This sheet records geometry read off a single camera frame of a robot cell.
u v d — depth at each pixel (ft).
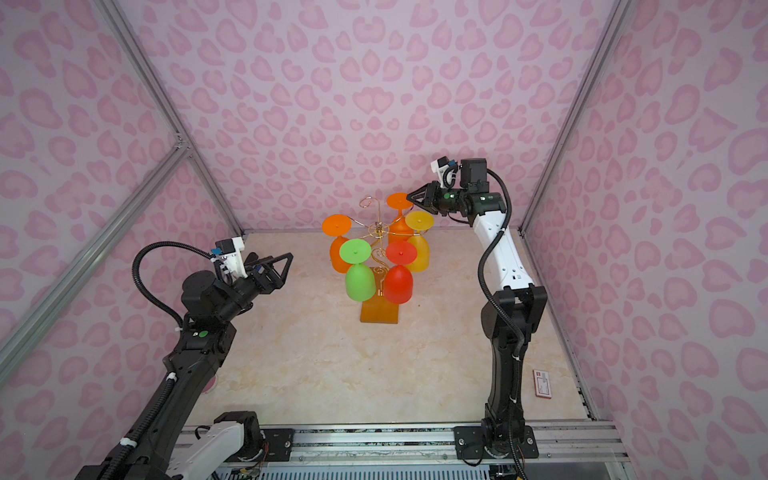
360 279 2.47
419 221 2.53
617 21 2.30
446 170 2.46
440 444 2.46
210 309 1.82
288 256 2.26
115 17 2.27
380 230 2.56
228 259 2.07
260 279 2.08
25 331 1.70
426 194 2.49
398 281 2.46
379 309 3.15
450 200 2.40
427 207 2.47
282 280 2.17
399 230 2.82
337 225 2.48
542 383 2.69
